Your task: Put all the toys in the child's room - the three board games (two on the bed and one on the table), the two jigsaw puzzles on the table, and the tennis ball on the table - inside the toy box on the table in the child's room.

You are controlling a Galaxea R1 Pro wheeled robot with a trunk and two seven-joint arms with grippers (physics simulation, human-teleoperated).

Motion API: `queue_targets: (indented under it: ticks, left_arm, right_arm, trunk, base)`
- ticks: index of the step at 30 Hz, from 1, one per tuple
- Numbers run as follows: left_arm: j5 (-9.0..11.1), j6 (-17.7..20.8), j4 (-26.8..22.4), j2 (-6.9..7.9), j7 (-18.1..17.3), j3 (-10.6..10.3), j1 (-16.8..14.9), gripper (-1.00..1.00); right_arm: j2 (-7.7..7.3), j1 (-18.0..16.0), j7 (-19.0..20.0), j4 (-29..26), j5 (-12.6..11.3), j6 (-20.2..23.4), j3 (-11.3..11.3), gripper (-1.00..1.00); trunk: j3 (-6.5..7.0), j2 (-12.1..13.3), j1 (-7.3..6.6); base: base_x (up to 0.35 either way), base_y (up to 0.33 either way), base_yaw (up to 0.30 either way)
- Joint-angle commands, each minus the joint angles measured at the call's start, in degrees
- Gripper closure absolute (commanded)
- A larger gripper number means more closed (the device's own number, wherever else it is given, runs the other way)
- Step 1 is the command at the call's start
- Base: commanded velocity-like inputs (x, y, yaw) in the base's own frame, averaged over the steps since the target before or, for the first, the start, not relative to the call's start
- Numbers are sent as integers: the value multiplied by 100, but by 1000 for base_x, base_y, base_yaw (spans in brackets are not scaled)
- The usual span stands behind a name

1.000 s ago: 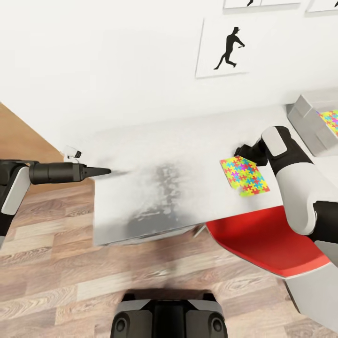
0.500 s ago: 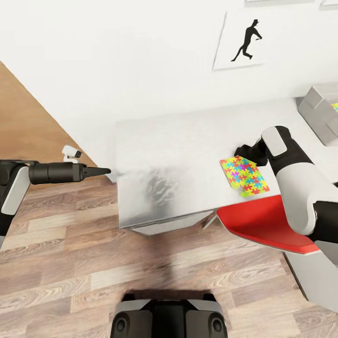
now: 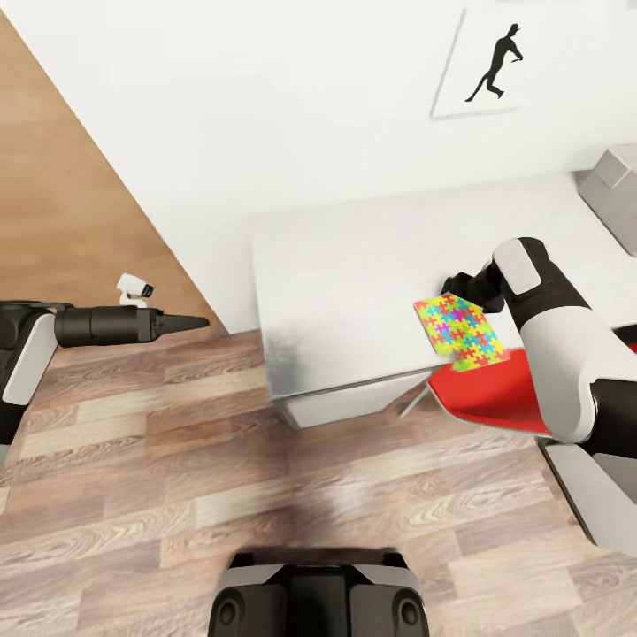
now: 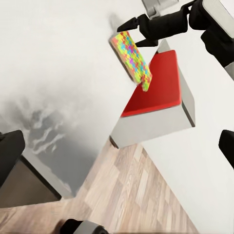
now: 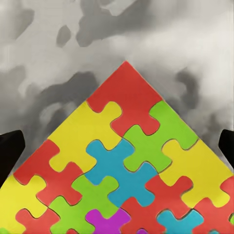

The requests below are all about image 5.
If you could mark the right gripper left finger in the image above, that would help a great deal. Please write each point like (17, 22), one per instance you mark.
(12, 145)

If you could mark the jigsaw puzzle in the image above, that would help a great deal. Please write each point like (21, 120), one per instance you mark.
(124, 162)

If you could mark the desk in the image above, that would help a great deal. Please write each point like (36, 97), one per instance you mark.
(54, 54)

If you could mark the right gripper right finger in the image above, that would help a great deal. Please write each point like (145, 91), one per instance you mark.
(226, 145)

